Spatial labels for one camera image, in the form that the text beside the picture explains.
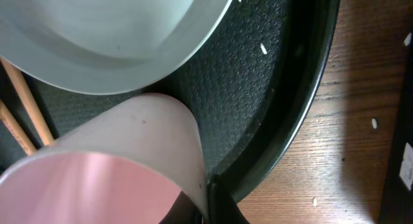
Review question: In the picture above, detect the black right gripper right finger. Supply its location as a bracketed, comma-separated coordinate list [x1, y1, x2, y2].
[207, 175, 249, 224]

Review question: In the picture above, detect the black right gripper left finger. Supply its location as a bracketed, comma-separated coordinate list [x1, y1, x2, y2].
[159, 192, 203, 224]

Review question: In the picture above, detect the pink plastic cup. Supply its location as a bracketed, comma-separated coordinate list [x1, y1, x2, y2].
[1, 94, 208, 223]

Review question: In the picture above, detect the black rectangular waste tray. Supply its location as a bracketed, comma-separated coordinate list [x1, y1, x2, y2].
[378, 44, 412, 224]

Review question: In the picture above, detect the round black serving tray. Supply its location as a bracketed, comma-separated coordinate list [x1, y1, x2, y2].
[19, 0, 340, 201]

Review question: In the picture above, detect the wooden chopstick left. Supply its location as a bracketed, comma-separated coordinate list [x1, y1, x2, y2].
[1, 101, 36, 156]

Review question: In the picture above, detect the wooden chopstick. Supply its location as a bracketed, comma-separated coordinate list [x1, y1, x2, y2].
[1, 101, 36, 156]
[1, 58, 54, 146]

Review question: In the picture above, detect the light grey plate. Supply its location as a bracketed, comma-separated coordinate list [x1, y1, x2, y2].
[1, 0, 232, 95]

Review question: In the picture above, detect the wooden chopstick right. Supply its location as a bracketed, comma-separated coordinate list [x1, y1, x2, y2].
[1, 58, 54, 146]

